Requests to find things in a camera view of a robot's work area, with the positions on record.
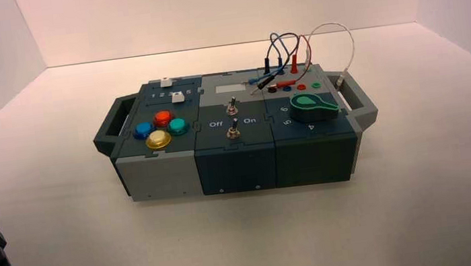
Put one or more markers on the red round push button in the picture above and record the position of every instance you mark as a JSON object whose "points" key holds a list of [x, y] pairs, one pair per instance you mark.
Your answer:
{"points": [[163, 118]]}

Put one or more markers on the blue round push button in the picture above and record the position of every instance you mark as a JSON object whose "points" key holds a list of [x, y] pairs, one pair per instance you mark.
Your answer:
{"points": [[143, 130]]}

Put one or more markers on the grey and dark modular control box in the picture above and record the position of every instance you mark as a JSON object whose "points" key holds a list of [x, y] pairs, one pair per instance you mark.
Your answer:
{"points": [[235, 168]]}

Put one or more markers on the white slider cap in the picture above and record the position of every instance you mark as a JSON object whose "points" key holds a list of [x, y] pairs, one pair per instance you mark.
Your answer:
{"points": [[166, 82], [177, 97]]}

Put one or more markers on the metal toggle switch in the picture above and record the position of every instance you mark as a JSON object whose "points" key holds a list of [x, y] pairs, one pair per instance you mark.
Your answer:
{"points": [[232, 106], [233, 130]]}

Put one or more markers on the teal round push button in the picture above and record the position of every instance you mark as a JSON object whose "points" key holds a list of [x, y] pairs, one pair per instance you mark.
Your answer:
{"points": [[178, 125]]}

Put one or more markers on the yellow round push button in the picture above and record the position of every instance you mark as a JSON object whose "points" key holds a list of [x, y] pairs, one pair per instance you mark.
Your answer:
{"points": [[158, 139]]}

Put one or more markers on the green pointer rotary knob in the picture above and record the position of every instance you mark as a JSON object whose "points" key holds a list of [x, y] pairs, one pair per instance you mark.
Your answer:
{"points": [[311, 107]]}

